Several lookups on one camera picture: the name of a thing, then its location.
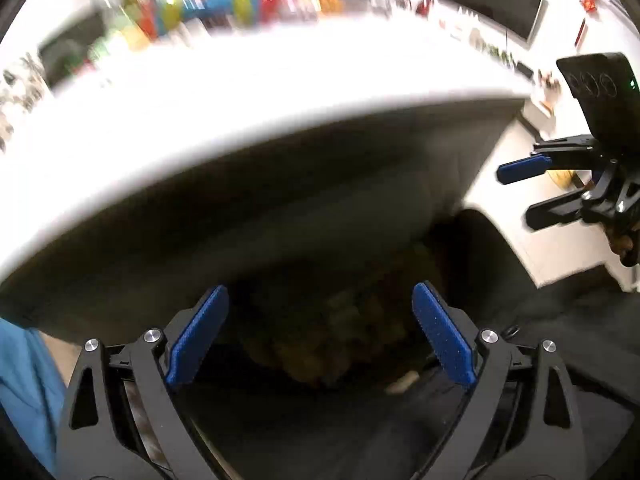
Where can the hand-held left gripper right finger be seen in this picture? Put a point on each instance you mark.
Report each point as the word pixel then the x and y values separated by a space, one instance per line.
pixel 445 340

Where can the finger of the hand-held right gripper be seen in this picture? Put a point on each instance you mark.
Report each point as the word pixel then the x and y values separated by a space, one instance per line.
pixel 522 169
pixel 550 212

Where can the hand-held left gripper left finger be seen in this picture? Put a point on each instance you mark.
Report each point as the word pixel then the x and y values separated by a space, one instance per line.
pixel 197 340

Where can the person's right hand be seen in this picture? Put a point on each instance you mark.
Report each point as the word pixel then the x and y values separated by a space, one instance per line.
pixel 622 245

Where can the pale paper scrap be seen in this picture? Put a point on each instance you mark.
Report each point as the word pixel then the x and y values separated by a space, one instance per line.
pixel 402 382

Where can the white television cabinet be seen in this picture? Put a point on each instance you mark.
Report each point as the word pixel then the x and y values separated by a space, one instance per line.
pixel 480 30

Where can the black flat television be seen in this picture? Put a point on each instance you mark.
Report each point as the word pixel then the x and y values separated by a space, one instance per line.
pixel 490 0

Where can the person's blue clothing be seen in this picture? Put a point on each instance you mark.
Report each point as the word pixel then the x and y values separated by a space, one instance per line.
pixel 25 385

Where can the pile of colourful wrappers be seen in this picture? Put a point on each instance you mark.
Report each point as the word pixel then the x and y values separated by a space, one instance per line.
pixel 225 0

